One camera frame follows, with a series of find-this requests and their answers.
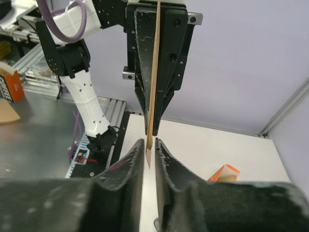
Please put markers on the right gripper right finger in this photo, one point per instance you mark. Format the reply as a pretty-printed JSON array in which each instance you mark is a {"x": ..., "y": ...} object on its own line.
[{"x": 188, "y": 203}]

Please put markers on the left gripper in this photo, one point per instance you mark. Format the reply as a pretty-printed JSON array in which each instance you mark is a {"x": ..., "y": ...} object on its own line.
[{"x": 138, "y": 18}]

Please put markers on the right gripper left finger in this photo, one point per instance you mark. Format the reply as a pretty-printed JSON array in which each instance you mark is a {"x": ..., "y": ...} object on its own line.
[{"x": 108, "y": 202}]

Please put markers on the glass coffee carafe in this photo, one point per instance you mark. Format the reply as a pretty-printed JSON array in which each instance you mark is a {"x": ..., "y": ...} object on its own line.
[{"x": 156, "y": 224}]

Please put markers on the orange coffee filter box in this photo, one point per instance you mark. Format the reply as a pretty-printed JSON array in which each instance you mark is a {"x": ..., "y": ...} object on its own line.
[{"x": 226, "y": 173}]

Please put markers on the brown paper coffee filter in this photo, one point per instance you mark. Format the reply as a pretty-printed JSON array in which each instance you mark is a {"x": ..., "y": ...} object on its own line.
[{"x": 150, "y": 127}]

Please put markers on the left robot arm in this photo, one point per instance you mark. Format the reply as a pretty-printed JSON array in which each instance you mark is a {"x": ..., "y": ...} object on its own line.
[{"x": 62, "y": 36}]

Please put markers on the orange box outside cell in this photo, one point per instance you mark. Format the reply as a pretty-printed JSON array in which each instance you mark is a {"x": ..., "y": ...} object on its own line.
[{"x": 11, "y": 87}]

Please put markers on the black mounting base plate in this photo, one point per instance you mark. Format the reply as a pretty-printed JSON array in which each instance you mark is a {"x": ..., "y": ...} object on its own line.
[{"x": 99, "y": 162}]

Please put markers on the grey slotted cable duct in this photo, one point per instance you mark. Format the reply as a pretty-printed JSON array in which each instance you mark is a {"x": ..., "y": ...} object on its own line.
[{"x": 79, "y": 158}]

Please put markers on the aluminium frame rail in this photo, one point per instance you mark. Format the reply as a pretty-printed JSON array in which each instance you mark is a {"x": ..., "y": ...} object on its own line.
[{"x": 95, "y": 110}]

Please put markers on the right aluminium corner post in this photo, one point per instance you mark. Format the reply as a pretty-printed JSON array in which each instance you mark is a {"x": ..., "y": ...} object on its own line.
[{"x": 287, "y": 108}]

